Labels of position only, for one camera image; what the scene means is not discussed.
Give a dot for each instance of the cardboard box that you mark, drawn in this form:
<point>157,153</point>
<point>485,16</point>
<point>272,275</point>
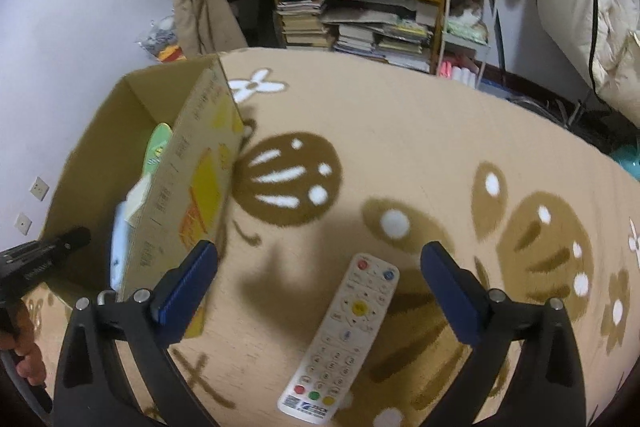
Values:
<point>189,188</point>

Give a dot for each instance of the stacked books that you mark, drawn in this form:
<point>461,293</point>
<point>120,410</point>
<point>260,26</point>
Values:
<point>394,32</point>

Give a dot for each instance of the patterned tan carpet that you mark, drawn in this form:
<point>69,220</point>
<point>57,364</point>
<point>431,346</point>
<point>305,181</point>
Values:
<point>342,156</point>

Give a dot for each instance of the wall socket lower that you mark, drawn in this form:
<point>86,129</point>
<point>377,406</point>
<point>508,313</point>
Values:
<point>23,223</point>

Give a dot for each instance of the white numbered remote control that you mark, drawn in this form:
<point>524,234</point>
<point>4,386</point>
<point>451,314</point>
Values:
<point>343,341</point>

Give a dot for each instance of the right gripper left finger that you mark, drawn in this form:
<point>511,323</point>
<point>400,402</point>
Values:
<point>91,386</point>

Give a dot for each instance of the plush toy bag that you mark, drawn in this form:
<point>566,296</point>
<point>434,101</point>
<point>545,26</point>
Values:
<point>161,41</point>

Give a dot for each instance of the wall socket upper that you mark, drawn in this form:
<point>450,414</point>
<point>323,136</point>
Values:
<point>39,189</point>

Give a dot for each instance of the light blue power bank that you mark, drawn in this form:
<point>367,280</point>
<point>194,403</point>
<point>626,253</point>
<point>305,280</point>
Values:
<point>119,247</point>

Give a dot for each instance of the white square charger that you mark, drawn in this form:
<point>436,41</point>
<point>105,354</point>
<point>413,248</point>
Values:
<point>135,200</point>

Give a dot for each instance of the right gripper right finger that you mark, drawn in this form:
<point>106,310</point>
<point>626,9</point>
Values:
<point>547,387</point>

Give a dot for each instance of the person's left hand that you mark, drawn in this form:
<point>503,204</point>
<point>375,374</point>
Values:
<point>22,342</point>

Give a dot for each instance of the yellow oval case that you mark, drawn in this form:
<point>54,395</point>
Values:
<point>158,142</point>

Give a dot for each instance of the cream folded chair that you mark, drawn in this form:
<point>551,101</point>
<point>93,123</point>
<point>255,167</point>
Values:
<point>600,38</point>

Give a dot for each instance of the white rolling cart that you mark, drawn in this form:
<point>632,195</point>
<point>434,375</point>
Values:
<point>465,41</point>

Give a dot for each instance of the wall socket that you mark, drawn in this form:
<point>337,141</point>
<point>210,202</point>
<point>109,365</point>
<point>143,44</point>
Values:
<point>23,223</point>
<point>39,189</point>

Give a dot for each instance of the beige hanging trousers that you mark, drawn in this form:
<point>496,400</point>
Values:
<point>206,27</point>

